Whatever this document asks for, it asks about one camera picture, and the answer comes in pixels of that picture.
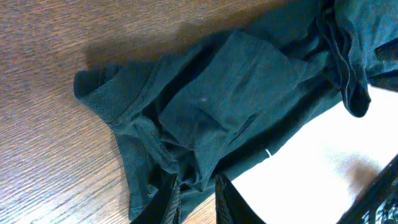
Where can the dark green t-shirt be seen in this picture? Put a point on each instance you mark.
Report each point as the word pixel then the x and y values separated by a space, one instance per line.
pixel 234 98

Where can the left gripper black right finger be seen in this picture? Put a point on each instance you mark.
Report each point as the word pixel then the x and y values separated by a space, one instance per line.
pixel 231 208

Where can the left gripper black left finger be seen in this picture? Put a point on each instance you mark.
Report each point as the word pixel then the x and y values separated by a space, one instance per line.
pixel 164 208

